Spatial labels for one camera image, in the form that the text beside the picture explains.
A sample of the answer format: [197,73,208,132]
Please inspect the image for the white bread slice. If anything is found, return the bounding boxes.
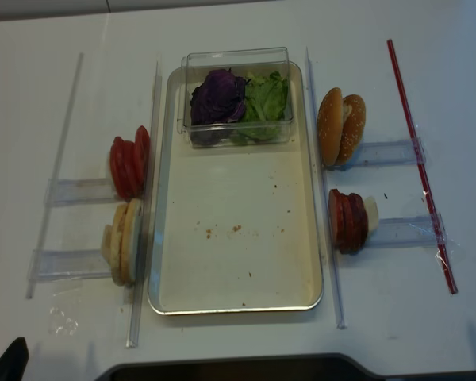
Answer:
[121,198,142,284]
[101,203,128,286]

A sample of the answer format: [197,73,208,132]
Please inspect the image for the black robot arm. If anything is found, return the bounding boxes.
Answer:
[0,337,29,381]

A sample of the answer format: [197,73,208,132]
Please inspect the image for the green lettuce leaves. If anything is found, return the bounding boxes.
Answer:
[238,71,288,142]

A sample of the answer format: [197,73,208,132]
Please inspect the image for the red tomato slice back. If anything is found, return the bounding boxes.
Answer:
[133,125,150,187]

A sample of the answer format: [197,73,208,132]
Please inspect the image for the red tomato slice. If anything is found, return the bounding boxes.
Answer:
[109,137,140,199]
[133,125,150,187]

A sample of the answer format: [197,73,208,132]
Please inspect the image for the stack of red meat patties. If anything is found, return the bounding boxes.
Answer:
[328,189,373,254]

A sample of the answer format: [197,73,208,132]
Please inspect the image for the red tomato slice front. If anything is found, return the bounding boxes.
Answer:
[109,137,140,199]

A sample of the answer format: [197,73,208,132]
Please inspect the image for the white cheese slice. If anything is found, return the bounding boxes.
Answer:
[363,196,379,238]

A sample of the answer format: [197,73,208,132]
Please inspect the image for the clear holder under patties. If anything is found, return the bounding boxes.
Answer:
[365,215,447,248]

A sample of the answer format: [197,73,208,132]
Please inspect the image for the clear holder under bread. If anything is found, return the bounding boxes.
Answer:
[28,249,111,283]

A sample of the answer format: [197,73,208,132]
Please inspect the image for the cream metal baking tray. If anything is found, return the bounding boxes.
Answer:
[148,64,324,315]

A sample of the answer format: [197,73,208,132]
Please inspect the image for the purple cabbage leaves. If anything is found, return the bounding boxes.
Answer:
[190,69,247,125]

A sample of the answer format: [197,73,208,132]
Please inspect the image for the clear plastic salad container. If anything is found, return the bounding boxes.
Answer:
[177,47,294,148]

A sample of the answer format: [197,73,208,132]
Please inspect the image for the plain top bun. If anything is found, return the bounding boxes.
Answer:
[317,87,344,167]

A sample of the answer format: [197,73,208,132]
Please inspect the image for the sesame seed bun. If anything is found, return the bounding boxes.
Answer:
[336,94,367,166]

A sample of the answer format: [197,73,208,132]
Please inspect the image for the clear holder under buns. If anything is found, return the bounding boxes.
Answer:
[351,138,426,167]

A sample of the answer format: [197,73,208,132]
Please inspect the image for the clear holder under tomatoes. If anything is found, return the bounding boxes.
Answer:
[44,178,121,207]

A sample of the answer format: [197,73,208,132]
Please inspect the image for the black monitor edge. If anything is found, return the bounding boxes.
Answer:
[97,356,384,380]

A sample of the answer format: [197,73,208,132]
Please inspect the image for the clear rail left of tray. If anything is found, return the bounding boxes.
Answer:
[126,58,163,349]

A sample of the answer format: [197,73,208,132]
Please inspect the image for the clear rail of tray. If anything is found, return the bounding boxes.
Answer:
[126,58,163,349]
[305,47,347,330]

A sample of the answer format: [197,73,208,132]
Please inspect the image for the clear rail right of tray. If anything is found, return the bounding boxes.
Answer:
[305,47,347,330]

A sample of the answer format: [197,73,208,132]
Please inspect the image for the clear rail far left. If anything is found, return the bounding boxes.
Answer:
[25,52,85,300]

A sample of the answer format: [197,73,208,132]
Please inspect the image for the red plastic rail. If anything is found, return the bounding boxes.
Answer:
[386,39,459,295]

